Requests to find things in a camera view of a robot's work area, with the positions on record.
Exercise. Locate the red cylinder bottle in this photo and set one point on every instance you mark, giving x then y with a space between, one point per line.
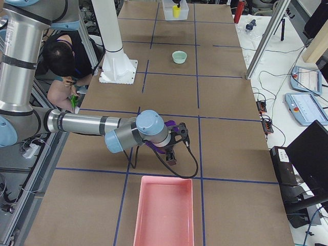
239 10

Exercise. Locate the near teach pendant tablet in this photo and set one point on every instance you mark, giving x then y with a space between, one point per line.
305 108

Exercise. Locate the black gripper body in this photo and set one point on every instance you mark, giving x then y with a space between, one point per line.
169 156

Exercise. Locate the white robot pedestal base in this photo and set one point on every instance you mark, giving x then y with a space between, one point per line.
117 68

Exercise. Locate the yellow plastic cup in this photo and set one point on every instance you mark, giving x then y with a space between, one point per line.
176 11

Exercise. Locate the purple microfiber cloth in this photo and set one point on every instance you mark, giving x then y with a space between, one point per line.
165 140

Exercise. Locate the blue handheld tool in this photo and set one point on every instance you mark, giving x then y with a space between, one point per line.
250 26

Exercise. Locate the translucent plastic storage box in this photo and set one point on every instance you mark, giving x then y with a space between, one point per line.
167 10

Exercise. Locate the black monitor on stand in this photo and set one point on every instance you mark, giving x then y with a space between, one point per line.
301 171

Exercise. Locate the seated person black shirt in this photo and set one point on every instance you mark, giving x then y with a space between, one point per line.
65 56

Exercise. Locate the teach pendant tablet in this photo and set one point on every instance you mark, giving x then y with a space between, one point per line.
306 80
305 108

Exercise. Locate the pink plastic tray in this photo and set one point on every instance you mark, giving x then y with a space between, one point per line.
165 212

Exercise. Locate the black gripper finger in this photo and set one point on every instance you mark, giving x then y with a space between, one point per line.
170 158

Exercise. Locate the far teach pendant tablet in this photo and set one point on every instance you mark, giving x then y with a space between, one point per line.
306 80

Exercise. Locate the aluminium frame post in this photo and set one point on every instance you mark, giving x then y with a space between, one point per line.
271 27

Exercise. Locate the mint green bowl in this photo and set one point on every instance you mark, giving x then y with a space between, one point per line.
179 57

